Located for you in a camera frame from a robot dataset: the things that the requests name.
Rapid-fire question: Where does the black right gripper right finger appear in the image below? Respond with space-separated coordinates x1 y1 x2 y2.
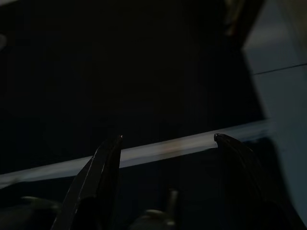
213 133 307 230

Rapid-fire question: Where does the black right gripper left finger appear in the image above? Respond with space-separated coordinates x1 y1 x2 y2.
49 134 124 230

